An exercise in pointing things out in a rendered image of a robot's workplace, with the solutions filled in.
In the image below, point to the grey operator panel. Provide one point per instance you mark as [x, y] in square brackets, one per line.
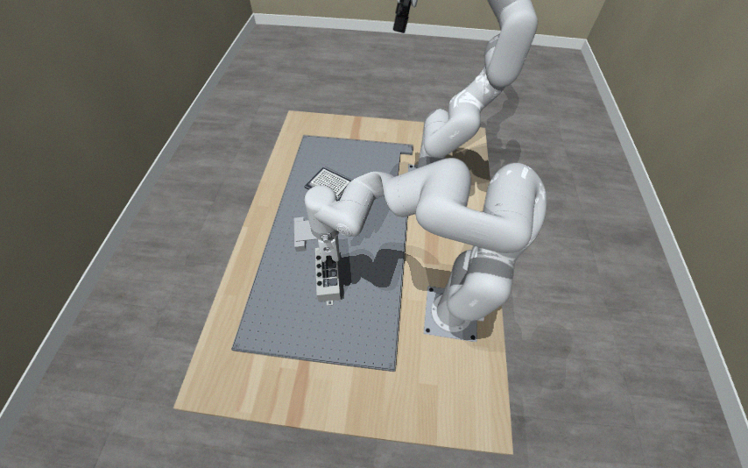
[327, 278]

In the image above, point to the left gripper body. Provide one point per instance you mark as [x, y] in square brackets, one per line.
[333, 251]

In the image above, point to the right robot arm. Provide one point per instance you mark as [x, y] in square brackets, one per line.
[443, 131]

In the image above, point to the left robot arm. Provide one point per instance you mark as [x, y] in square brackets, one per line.
[481, 280]

